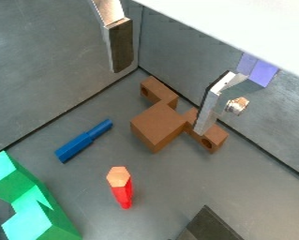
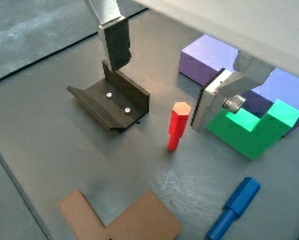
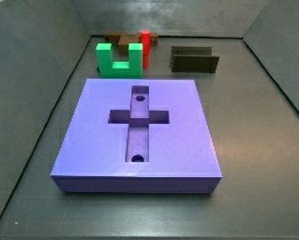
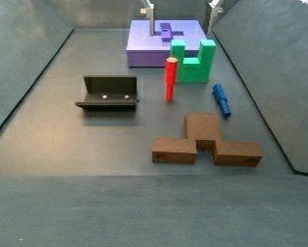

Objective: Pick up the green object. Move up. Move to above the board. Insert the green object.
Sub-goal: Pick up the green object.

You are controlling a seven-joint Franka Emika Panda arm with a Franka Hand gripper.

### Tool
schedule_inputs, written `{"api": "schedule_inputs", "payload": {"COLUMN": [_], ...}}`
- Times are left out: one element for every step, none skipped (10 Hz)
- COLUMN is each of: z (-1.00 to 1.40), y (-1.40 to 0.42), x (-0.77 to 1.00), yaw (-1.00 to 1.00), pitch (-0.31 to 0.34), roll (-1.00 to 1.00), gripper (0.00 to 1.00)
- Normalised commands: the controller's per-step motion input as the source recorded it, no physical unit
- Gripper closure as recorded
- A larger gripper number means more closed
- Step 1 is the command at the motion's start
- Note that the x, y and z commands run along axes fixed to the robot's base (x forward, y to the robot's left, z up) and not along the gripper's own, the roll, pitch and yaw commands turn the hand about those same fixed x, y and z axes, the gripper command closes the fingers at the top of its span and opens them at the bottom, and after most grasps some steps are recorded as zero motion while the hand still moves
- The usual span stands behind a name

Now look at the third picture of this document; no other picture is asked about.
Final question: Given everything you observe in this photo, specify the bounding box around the green U-shaped block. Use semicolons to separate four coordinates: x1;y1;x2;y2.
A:
95;43;143;79

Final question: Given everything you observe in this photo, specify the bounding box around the black rectangular block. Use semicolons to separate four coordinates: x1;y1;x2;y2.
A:
170;46;219;73

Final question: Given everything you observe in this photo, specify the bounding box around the purple board with cross slot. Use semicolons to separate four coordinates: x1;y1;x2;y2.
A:
51;79;222;193

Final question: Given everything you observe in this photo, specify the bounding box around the red peg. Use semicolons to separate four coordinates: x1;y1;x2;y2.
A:
140;30;150;69

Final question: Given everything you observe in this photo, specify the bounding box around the brown cross-shaped block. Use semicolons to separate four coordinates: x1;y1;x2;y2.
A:
103;31;158;54

